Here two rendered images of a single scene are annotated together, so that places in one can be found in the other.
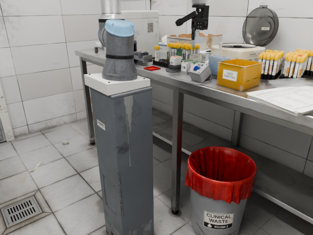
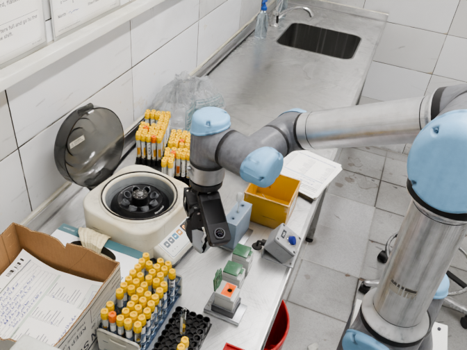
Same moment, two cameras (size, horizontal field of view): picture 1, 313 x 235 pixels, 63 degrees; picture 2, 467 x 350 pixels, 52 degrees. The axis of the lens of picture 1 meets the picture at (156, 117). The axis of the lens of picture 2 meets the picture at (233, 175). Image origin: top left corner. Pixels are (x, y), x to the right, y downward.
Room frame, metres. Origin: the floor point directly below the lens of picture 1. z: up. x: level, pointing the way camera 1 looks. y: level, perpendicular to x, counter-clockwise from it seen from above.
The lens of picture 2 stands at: (1.78, 0.47, 1.82)
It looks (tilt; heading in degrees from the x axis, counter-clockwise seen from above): 37 degrees down; 236
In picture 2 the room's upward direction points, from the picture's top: 7 degrees clockwise
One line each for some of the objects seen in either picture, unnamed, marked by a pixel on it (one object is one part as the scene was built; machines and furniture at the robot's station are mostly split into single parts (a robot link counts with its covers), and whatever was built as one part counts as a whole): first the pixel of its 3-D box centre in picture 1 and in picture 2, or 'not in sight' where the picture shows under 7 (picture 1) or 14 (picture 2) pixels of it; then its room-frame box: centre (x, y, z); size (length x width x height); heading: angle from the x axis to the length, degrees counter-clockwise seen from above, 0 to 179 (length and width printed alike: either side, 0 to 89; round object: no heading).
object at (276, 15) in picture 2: not in sight; (294, 13); (0.07, -1.64, 0.94); 0.24 x 0.17 x 0.14; 129
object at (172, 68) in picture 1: (175, 67); (226, 305); (1.37, -0.10, 0.89); 0.09 x 0.05 x 0.04; 127
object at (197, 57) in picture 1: (183, 58); (142, 310); (1.55, -0.16, 0.91); 0.20 x 0.10 x 0.07; 39
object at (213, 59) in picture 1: (218, 66); (235, 226); (1.23, -0.30, 0.92); 0.10 x 0.07 x 0.10; 34
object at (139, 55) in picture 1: (137, 55); not in sight; (1.59, 0.11, 0.92); 0.21 x 0.07 x 0.05; 39
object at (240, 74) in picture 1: (239, 73); (271, 199); (1.08, -0.36, 0.93); 0.13 x 0.13 x 0.10; 38
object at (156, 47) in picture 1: (166, 56); (178, 332); (1.51, -0.06, 0.93); 0.17 x 0.09 x 0.11; 39
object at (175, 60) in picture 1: (175, 62); (226, 298); (1.37, -0.10, 0.92); 0.05 x 0.04 x 0.06; 127
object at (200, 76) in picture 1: (202, 72); (275, 241); (1.15, -0.21, 0.92); 0.13 x 0.07 x 0.08; 129
